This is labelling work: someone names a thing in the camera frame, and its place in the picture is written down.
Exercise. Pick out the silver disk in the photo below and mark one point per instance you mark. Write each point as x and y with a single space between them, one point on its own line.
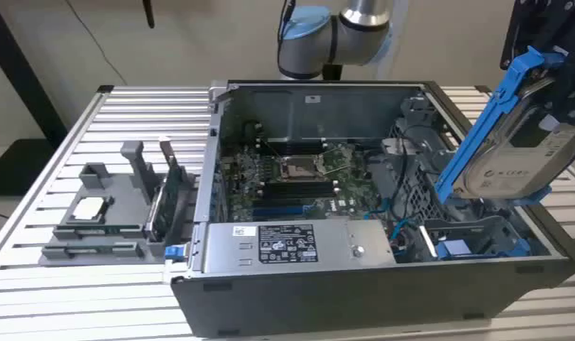
505 167

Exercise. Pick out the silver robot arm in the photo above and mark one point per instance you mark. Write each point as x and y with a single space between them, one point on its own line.
354 39

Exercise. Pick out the grey disk bay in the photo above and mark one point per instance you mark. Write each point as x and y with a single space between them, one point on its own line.
458 222

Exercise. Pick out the black RAM slot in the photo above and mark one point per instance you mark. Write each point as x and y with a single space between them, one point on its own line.
302 197
299 151
299 148
299 144
302 188
299 141
302 183
302 192

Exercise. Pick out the empty blue disk carrier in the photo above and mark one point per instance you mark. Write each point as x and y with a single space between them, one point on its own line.
453 248

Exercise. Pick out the blue expansion slot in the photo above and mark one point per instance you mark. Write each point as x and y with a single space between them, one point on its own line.
278 215
282 209

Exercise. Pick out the grey perforated fan cage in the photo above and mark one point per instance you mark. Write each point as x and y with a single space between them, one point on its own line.
429 167

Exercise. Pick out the green motherboard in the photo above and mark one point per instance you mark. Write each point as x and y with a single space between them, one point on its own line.
354 199

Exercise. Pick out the CPU socket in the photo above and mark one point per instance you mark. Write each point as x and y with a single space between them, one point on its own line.
299 168

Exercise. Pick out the thin metal locking lever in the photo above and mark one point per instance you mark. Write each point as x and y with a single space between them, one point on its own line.
271 148

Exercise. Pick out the black open PC case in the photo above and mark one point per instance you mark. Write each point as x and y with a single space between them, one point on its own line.
315 305

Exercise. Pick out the green graphics card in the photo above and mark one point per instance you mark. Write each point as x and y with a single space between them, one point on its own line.
174 199

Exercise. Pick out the silver power supply unit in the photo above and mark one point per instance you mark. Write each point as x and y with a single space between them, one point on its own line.
230 255

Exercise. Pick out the blue plastic case latch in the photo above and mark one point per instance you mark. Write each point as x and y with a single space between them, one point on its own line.
174 253

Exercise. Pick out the grey parts rack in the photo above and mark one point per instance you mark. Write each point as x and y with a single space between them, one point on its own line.
122 199

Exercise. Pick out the silver CPU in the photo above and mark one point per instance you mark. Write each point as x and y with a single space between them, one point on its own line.
92 207

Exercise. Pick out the black box on floor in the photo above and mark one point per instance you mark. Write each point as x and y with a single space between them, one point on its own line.
22 167

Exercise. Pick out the black slanted post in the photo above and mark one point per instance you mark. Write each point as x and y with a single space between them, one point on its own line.
16 64

